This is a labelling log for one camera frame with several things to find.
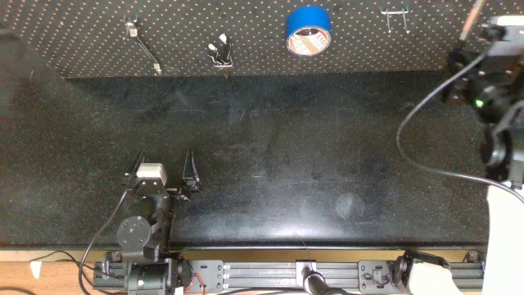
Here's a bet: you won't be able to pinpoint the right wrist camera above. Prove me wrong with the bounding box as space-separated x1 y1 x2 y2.
487 15 524 57

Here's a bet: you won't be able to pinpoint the hammer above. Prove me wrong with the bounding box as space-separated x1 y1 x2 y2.
458 0 488 43

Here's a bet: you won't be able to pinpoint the black pegboard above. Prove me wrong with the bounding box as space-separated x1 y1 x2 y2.
0 0 524 79

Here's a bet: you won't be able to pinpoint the pliers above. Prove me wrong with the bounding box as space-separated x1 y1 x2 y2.
206 33 235 79

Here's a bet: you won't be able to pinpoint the roll of blue tape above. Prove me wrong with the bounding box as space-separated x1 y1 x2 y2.
285 5 332 57

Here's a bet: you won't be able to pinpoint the black cable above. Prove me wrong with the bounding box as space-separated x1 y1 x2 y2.
394 51 524 204
76 188 130 295

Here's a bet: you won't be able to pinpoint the wrench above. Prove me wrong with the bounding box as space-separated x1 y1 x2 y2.
125 22 163 75

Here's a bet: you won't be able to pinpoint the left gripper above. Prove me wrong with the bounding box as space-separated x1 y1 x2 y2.
121 147 203 202

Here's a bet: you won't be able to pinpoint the mounting rail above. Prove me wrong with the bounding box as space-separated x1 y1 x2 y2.
93 258 486 295

